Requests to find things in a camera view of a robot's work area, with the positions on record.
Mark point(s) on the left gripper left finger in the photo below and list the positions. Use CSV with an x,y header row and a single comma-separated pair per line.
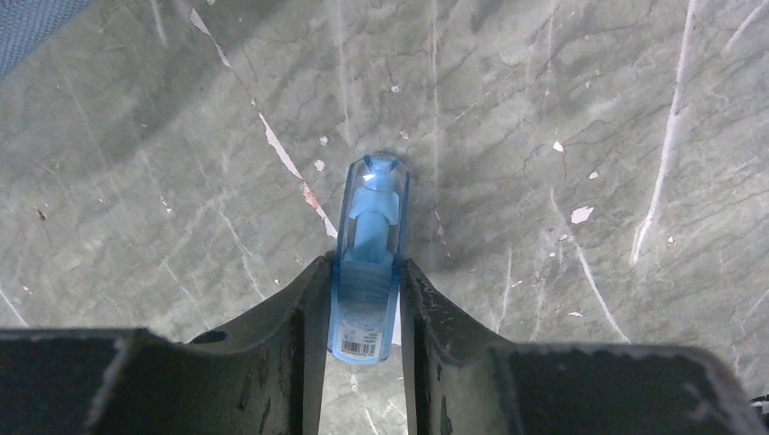
x,y
260,373

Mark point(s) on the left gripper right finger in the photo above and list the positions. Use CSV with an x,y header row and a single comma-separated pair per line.
x,y
462,378

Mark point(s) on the blue student backpack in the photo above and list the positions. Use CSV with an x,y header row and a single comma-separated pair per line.
x,y
25,24

